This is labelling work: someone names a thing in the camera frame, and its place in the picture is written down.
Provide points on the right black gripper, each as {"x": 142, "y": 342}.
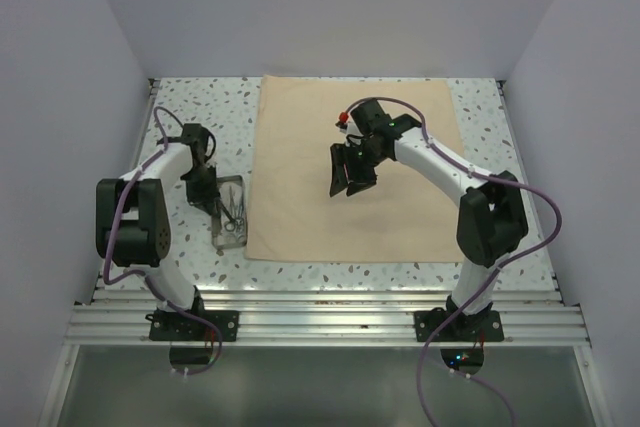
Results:
{"x": 360, "y": 180}

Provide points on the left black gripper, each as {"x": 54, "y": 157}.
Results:
{"x": 204, "y": 200}

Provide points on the white sterile packet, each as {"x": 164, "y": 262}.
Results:
{"x": 221, "y": 239}

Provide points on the steel scissors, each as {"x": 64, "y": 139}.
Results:
{"x": 235, "y": 224}
{"x": 233, "y": 204}

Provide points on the metal instrument tray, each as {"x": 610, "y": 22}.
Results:
{"x": 219, "y": 207}

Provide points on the beige cloth mat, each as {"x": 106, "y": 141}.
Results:
{"x": 292, "y": 217}

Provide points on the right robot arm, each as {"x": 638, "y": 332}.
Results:
{"x": 491, "y": 220}

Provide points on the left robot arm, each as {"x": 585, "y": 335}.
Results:
{"x": 132, "y": 230}

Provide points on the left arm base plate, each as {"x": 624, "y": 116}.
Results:
{"x": 174, "y": 327}

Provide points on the aluminium rail frame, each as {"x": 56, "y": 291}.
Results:
{"x": 336, "y": 307}

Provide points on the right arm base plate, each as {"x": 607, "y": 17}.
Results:
{"x": 433, "y": 325}

